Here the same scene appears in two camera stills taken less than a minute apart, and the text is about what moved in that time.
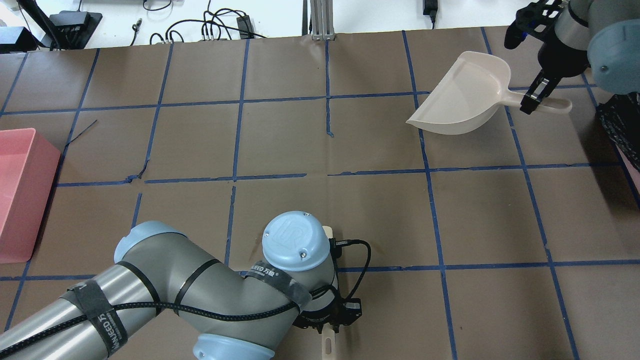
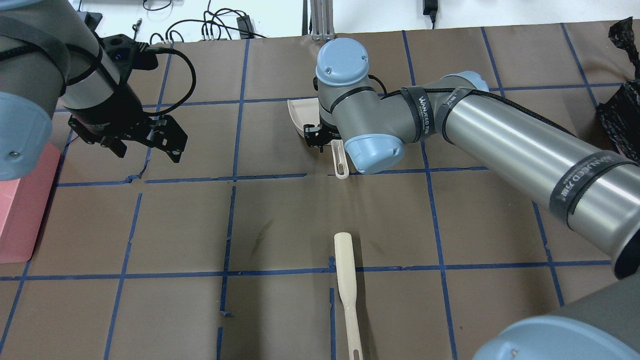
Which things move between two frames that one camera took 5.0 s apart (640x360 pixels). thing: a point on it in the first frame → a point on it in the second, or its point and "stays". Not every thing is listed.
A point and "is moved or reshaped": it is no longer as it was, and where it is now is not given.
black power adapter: (244, 23) stays
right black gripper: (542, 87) → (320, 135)
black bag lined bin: (621, 113) stays
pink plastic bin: (29, 165) stays
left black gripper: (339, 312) → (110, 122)
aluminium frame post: (322, 27) stays
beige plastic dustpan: (473, 93) is moved or reshaped
